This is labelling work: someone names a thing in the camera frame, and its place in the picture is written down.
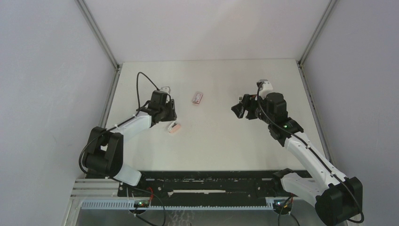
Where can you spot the left aluminium frame post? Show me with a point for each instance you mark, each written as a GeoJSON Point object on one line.
{"type": "Point", "coordinates": [96, 30]}

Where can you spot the right aluminium frame post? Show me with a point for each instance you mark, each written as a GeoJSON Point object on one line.
{"type": "Point", "coordinates": [301, 67]}

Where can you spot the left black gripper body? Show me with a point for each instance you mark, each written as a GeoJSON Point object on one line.
{"type": "Point", "coordinates": [168, 111]}

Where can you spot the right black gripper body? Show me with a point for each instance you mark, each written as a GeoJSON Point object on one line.
{"type": "Point", "coordinates": [253, 112]}

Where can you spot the aluminium frame post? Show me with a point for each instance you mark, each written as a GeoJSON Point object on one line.
{"type": "Point", "coordinates": [96, 30]}
{"type": "Point", "coordinates": [301, 67]}

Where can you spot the red staple box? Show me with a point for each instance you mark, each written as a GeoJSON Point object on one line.
{"type": "Point", "coordinates": [197, 98]}

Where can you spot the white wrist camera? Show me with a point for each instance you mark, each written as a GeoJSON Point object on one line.
{"type": "Point", "coordinates": [166, 89]}
{"type": "Point", "coordinates": [264, 87]}

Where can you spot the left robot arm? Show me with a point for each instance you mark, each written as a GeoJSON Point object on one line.
{"type": "Point", "coordinates": [104, 151]}

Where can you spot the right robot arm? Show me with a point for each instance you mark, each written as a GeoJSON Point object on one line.
{"type": "Point", "coordinates": [335, 197]}

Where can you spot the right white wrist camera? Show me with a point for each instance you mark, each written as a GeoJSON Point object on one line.
{"type": "Point", "coordinates": [264, 87]}

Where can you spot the white slotted cable duct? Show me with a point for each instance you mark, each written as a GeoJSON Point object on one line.
{"type": "Point", "coordinates": [131, 205]}

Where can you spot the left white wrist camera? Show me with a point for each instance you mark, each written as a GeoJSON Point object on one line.
{"type": "Point", "coordinates": [166, 89]}

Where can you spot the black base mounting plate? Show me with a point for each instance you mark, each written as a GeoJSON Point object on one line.
{"type": "Point", "coordinates": [205, 187]}

